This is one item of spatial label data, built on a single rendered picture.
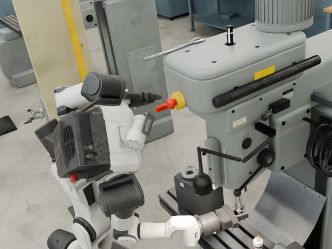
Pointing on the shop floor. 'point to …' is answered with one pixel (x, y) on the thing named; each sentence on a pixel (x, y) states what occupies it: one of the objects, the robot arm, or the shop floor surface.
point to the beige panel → (55, 47)
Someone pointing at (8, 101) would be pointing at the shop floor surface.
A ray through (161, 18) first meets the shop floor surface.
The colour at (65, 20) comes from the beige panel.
